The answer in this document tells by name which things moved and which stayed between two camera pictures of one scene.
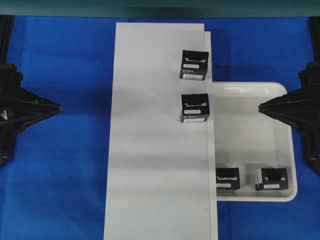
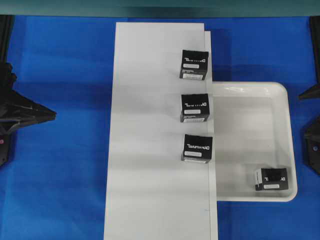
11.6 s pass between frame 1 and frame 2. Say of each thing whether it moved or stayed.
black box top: stayed
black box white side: stayed
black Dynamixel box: moved
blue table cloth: stayed
